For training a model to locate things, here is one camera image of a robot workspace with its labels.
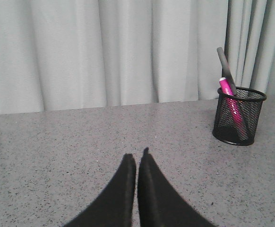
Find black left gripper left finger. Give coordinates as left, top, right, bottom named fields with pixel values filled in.
left=65, top=154, right=136, bottom=227

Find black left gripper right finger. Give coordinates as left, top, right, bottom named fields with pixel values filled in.
left=137, top=148, right=214, bottom=227

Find pink highlighter pen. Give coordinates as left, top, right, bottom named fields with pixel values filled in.
left=219, top=77, right=248, bottom=140

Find grey orange scissors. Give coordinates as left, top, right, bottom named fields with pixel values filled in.
left=216, top=46, right=250, bottom=140

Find black mesh pen cup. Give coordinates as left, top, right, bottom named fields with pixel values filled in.
left=212, top=87, right=266, bottom=146

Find grey curtain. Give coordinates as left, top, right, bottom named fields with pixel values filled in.
left=0, top=0, right=275, bottom=114

